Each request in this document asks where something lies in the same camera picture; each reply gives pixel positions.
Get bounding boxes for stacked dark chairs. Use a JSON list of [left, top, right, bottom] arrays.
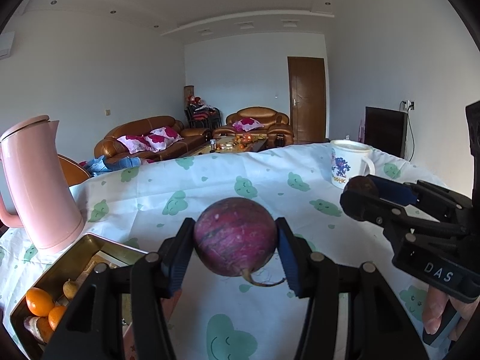
[[185, 95, 221, 130]]

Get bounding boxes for white tablecloth green clouds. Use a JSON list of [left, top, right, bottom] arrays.
[[0, 142, 474, 360]]

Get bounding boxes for black television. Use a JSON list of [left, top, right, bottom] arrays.
[[364, 106, 408, 158]]

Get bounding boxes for coffee table with fruits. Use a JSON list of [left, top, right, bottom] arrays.
[[181, 136, 268, 158]]

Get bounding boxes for person's right hand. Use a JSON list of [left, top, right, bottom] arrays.
[[422, 287, 478, 341]]

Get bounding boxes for brown leather long sofa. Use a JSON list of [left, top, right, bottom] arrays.
[[94, 115, 212, 164]]

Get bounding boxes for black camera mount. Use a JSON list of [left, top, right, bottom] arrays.
[[465, 101, 480, 205]]

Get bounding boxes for orange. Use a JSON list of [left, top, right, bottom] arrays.
[[25, 287, 55, 317], [48, 305, 67, 331]]

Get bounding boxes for brown leather chair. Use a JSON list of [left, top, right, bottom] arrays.
[[58, 154, 90, 187]]

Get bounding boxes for small yellow-brown potato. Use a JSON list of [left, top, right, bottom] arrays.
[[63, 280, 79, 301]]

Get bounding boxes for pink floral cushion on sofa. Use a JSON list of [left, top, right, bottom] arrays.
[[117, 127, 183, 155]]

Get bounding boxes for white cartoon mug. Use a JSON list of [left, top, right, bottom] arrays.
[[330, 139, 376, 189]]

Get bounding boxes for brown wooden door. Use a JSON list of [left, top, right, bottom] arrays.
[[287, 56, 326, 143]]

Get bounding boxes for pink electric kettle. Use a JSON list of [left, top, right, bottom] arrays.
[[1, 115, 84, 253]]

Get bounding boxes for pink metal tin box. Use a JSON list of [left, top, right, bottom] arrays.
[[9, 232, 152, 360]]

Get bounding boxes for white air conditioner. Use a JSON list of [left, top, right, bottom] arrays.
[[0, 32, 16, 59]]

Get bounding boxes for dark brown passion fruit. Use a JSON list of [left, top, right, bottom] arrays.
[[345, 175, 379, 197]]

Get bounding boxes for brown leather armchair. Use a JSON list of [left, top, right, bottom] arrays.
[[213, 106, 294, 148]]

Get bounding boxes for purple round radish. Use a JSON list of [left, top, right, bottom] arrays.
[[193, 197, 286, 288]]

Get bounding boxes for pink floral cushion on armchair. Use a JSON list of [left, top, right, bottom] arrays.
[[233, 117, 264, 133]]

